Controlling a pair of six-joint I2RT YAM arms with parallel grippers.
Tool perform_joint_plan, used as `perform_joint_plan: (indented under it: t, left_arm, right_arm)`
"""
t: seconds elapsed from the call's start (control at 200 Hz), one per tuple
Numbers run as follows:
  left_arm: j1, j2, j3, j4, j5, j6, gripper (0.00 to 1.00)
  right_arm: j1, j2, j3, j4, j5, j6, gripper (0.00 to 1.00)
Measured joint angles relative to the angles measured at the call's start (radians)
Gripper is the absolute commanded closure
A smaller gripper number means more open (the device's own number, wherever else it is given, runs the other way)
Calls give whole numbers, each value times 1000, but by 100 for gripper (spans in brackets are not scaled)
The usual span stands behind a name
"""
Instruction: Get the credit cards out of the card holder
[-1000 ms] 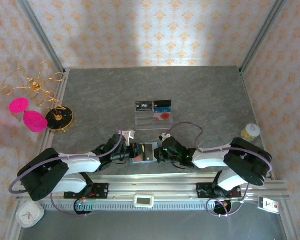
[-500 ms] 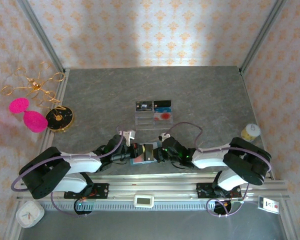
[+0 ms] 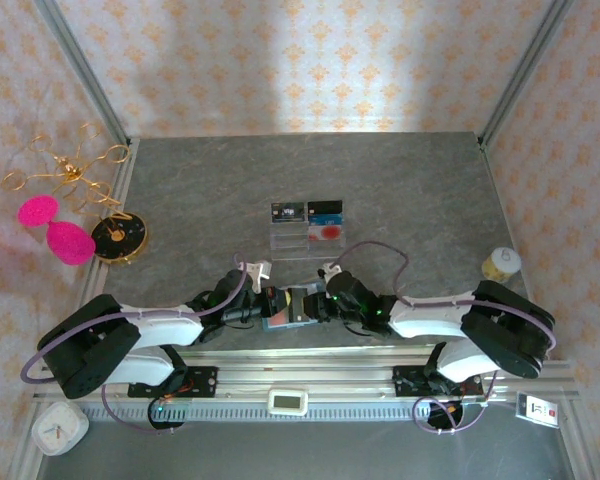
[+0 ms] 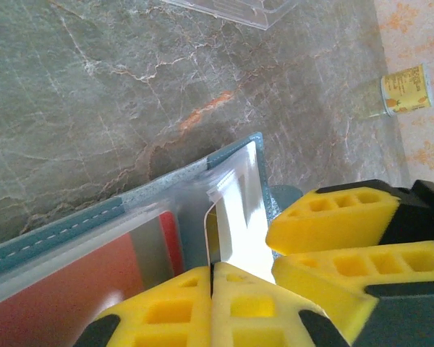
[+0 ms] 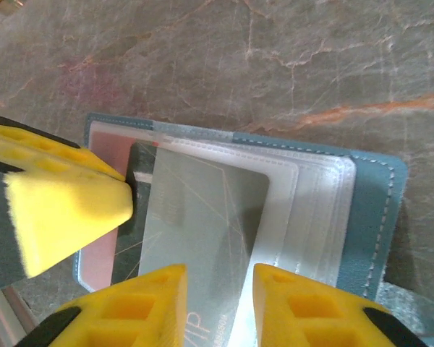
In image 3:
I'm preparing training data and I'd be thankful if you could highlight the blue leather card holder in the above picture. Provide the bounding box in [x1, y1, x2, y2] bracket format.
[261, 283, 327, 333]

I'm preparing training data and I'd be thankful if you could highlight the clear acrylic card stand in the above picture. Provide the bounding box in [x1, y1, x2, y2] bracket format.
[269, 198, 349, 262]

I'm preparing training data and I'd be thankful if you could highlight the white card with red circles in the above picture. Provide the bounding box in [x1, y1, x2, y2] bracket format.
[307, 223, 348, 241]

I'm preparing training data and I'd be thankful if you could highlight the black VIP card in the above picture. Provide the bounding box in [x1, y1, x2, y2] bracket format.
[271, 201, 306, 224]

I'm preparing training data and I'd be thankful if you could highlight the plain black card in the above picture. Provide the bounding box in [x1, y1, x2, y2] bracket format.
[307, 199, 343, 216]

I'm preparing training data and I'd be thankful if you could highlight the white digital timer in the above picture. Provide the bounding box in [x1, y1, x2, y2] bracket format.
[267, 388, 310, 417]

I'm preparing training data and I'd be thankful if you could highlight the yellow white can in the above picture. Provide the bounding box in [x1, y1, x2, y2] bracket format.
[481, 247, 523, 282]

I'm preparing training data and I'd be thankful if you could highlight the pink fuzzy double pompom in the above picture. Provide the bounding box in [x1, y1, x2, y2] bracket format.
[18, 195, 97, 266]

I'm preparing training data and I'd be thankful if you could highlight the white alarm clock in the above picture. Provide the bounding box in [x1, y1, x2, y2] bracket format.
[32, 401, 90, 457]

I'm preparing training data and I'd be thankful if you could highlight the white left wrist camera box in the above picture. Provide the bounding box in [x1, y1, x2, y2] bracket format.
[243, 259, 273, 281]

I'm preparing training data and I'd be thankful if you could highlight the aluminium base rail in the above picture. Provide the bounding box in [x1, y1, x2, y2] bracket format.
[32, 344, 581, 402]

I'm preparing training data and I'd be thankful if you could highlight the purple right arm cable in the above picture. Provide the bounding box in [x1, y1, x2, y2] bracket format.
[324, 241, 557, 435]

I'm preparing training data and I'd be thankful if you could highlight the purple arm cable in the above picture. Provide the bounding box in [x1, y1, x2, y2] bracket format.
[324, 241, 557, 435]
[21, 252, 246, 436]

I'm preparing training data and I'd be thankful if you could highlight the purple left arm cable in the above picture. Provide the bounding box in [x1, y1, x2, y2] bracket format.
[21, 252, 246, 436]

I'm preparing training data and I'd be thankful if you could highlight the grey slotted cable duct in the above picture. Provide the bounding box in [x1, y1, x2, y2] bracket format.
[79, 402, 434, 424]

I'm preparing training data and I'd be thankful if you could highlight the gold wire jewelry stand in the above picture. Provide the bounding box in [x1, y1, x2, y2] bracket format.
[0, 122, 150, 266]

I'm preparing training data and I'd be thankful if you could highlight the black round cable socket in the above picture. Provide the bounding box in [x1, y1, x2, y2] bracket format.
[147, 397, 186, 432]
[426, 401, 465, 434]

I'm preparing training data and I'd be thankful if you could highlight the aluminium side rail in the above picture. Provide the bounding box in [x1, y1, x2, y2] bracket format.
[77, 139, 141, 321]

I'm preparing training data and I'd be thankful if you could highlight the aluminium frame post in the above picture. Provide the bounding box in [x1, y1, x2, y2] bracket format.
[478, 0, 575, 150]
[33, 0, 131, 146]

